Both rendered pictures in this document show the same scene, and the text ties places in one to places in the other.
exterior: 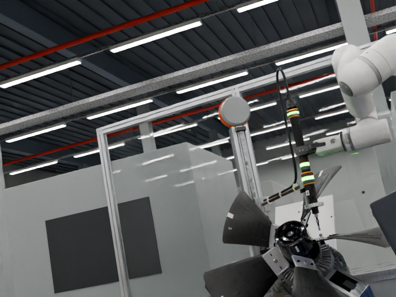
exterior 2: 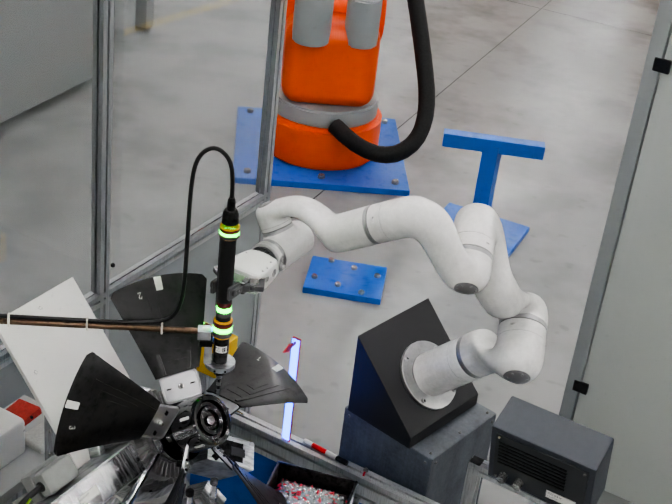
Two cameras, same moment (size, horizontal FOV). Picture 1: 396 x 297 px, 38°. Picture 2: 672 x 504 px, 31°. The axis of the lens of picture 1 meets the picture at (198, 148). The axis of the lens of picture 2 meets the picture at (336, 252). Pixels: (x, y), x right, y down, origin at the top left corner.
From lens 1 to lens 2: 305 cm
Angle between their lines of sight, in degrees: 91
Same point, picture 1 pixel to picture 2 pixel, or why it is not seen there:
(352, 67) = (486, 268)
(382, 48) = (495, 235)
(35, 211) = not seen: outside the picture
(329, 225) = (102, 341)
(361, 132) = (295, 252)
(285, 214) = (22, 336)
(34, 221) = not seen: outside the picture
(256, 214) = (130, 395)
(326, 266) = not seen: hidden behind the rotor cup
